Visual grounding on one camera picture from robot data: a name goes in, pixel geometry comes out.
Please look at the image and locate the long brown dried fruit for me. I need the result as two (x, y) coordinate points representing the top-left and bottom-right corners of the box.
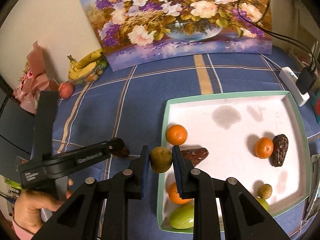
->
(270, 134), (289, 167)

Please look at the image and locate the smartphone on stand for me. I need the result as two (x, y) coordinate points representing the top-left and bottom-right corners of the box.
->
(303, 154), (320, 221)

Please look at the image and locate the pointed brown dried fruit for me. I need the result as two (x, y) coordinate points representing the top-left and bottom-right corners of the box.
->
(181, 147), (209, 167)

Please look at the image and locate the red apple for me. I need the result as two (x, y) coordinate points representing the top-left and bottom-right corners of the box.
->
(58, 82), (74, 99)

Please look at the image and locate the yellow banana bunch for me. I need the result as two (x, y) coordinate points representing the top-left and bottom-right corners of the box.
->
(67, 49), (104, 80)

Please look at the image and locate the teal toy box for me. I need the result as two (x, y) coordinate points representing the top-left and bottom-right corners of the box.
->
(310, 93), (320, 124)

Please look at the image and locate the blue plaid tablecloth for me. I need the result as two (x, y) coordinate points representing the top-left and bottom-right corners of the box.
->
(52, 47), (319, 239)

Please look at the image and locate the round brown dried fruit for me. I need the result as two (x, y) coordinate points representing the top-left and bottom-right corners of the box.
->
(113, 146), (130, 158)

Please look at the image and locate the pink wrapped bouquet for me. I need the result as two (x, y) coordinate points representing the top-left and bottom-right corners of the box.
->
(13, 41), (50, 114)

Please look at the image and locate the large green mango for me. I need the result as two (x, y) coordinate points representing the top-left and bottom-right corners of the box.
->
(169, 204), (194, 230)

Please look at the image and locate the white tray with green rim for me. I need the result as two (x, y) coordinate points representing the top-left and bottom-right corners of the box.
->
(162, 90), (311, 217)

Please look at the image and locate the flower painting canvas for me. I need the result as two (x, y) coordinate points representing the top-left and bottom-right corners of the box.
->
(80, 0), (272, 71)

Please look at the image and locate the orange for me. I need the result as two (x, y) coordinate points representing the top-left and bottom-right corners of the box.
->
(166, 125), (188, 145)
(168, 182), (191, 205)
(254, 137), (274, 159)

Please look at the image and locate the small brown round fruit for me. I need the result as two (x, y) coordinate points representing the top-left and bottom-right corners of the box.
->
(258, 184), (272, 199)

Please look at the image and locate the black power adapter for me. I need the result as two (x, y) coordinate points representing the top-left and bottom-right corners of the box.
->
(296, 67), (317, 94)

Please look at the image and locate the small green mango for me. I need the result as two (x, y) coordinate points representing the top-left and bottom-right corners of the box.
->
(256, 197), (269, 211)

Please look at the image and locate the brown kiwi fruit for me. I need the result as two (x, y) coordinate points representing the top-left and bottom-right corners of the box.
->
(150, 147), (172, 174)

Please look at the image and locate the white power strip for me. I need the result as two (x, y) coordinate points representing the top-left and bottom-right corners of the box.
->
(279, 67), (310, 107)

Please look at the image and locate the person left hand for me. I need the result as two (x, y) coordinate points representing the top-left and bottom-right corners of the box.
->
(12, 190), (63, 239)

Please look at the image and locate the black power cable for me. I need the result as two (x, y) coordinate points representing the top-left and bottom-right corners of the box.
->
(236, 0), (318, 72)

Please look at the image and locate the orange in tray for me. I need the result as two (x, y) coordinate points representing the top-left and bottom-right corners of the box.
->
(166, 125), (188, 145)

